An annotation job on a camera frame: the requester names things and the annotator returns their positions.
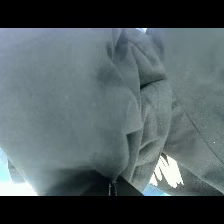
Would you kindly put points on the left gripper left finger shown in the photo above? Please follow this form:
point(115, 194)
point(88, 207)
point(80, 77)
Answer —
point(100, 187)

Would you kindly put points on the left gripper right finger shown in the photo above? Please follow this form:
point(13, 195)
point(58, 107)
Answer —
point(124, 189)

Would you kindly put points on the grey garment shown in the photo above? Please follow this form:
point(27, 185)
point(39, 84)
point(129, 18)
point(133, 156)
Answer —
point(66, 100)

